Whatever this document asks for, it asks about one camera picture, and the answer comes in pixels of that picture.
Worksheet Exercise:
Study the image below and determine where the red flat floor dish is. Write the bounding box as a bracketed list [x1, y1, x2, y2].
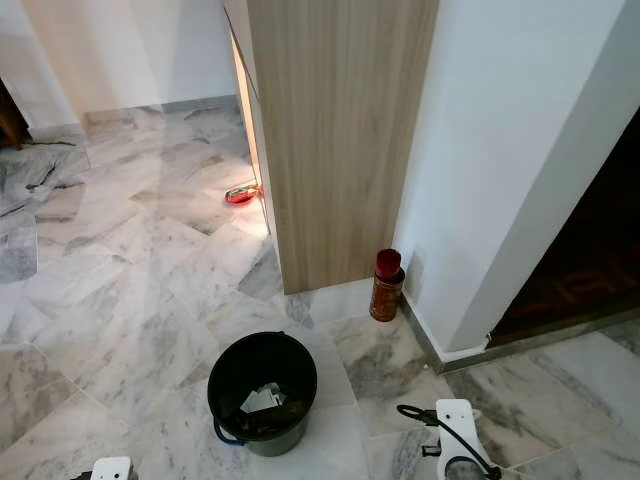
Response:
[225, 181, 264, 207]

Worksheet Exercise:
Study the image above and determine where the black plastic bucket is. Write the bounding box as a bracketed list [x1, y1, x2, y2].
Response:
[207, 331, 319, 458]

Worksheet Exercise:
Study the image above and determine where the white paper scrap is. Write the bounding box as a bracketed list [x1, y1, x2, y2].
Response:
[239, 384, 287, 415]

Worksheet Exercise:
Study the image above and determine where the tall light wooden cabinet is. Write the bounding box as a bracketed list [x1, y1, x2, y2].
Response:
[224, 0, 442, 296]

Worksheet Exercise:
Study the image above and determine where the red capped spray can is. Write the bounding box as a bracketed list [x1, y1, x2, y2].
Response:
[369, 248, 407, 323]

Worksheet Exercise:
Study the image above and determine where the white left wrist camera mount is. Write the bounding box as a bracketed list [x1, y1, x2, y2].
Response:
[90, 456, 137, 480]

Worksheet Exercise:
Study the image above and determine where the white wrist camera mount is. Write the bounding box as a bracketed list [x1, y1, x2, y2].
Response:
[434, 398, 498, 480]
[90, 456, 137, 480]

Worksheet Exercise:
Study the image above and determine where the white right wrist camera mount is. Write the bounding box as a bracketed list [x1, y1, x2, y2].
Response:
[434, 398, 498, 480]

